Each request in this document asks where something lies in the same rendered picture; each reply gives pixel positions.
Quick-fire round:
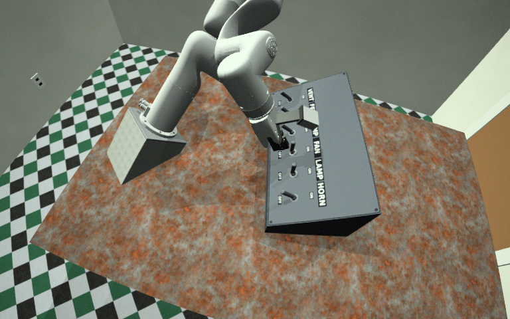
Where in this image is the grey switch console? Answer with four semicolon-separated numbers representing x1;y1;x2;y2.
264;71;382;237

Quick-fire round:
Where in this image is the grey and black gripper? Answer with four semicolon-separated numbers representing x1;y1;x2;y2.
247;102;289;151

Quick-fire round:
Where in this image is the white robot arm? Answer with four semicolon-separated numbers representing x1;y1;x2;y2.
138;0;319;138

